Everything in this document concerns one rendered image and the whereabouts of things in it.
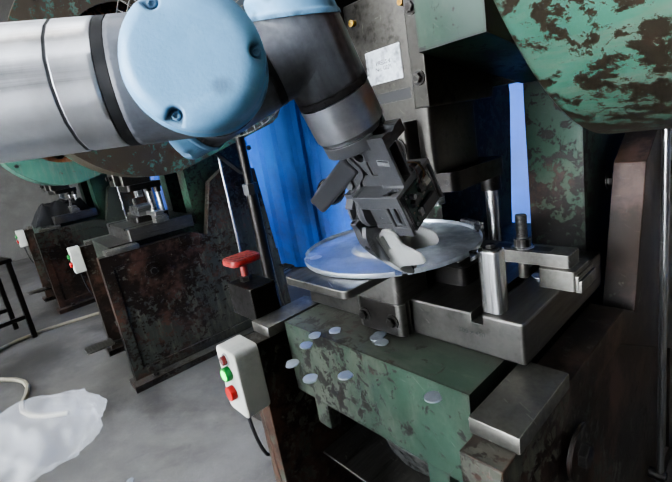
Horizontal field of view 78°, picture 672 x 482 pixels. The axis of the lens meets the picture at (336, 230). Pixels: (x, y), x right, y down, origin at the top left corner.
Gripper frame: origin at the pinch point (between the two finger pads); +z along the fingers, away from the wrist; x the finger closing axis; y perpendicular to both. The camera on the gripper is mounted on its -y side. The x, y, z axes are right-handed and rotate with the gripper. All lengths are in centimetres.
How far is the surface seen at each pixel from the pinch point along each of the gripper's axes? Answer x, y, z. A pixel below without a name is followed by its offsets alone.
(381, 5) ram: 27.3, -8.8, -26.2
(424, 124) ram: 19.4, -3.5, -9.8
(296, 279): -7.5, -14.3, -1.9
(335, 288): -7.5, -6.0, -1.9
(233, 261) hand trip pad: -3.8, -41.3, 2.1
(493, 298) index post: 3.9, 8.2, 9.0
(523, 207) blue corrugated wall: 111, -40, 82
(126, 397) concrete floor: -39, -159, 69
